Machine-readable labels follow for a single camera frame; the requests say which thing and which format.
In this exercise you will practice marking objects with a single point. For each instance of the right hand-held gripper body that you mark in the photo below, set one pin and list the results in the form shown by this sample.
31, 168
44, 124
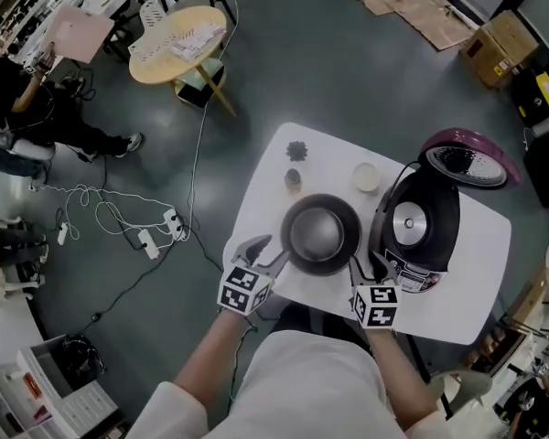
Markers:
377, 307

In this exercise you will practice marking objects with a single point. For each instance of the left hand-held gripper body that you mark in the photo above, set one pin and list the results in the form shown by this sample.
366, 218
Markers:
244, 291

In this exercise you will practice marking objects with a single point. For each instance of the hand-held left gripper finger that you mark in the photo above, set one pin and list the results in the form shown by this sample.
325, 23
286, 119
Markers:
255, 246
275, 264

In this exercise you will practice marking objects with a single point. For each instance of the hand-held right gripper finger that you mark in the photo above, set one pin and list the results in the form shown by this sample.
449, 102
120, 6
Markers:
358, 270
384, 268

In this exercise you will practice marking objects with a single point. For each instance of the black metal pot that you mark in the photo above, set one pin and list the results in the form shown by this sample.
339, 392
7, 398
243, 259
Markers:
320, 233

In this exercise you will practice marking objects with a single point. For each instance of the purple and black rice cooker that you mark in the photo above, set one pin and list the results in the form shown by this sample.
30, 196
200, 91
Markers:
421, 227

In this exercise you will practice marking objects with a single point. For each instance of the person's right forearm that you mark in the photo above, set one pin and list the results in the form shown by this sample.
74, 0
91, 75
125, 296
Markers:
400, 373

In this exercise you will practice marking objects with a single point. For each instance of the person's left forearm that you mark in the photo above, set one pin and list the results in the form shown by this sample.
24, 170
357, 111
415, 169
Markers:
210, 355

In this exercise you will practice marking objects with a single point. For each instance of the white power strip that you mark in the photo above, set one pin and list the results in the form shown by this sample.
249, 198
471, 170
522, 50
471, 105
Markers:
62, 233
147, 243
171, 220

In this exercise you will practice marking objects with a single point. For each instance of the small white round bowl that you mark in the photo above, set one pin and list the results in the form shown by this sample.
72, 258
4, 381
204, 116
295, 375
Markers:
366, 176

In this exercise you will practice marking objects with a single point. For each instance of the person's white shirt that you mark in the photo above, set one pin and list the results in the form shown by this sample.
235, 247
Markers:
302, 391

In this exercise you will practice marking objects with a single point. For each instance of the white plastic chair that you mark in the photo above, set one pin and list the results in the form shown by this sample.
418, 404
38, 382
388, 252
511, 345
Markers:
462, 384

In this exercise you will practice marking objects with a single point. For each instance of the round wooden side table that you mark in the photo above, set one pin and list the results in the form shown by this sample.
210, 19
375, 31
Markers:
164, 55

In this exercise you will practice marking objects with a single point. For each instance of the stack of printed papers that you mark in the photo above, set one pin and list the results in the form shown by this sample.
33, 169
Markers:
196, 39

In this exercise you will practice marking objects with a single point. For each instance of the white shelf cabinet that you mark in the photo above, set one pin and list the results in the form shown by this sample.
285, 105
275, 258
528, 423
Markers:
41, 391

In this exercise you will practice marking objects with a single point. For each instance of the yellow and black box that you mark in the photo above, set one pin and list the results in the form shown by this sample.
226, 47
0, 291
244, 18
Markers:
537, 96

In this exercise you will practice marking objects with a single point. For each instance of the brown cardboard box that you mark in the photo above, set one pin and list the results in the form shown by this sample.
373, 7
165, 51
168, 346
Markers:
498, 48

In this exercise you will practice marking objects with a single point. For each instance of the white perforated chair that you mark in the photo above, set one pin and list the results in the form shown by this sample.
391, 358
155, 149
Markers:
153, 12

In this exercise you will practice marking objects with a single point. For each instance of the flattened cardboard sheets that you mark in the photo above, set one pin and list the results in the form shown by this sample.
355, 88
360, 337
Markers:
416, 9

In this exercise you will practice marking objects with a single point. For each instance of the pink square board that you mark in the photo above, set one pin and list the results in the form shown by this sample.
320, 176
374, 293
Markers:
80, 32

